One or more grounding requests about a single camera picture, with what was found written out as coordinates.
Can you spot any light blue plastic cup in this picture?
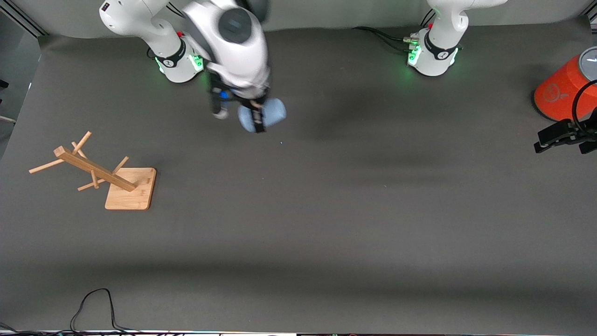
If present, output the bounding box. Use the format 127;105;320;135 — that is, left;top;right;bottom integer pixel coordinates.
237;98;287;134

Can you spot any orange cylinder with grey lid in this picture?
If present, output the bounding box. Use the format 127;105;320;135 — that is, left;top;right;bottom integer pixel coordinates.
534;46;597;123

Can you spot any dark grey table mat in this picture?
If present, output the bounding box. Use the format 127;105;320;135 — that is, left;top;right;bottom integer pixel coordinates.
0;18;597;335

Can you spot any wooden mug tree rack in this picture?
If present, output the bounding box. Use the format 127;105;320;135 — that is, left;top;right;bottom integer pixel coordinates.
29;131;157;210

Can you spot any black left arm base cable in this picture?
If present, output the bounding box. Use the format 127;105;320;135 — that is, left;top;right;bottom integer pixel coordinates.
352;9;437;53

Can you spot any thin black looped cable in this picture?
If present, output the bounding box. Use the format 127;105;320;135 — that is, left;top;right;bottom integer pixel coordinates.
70;288;140;335

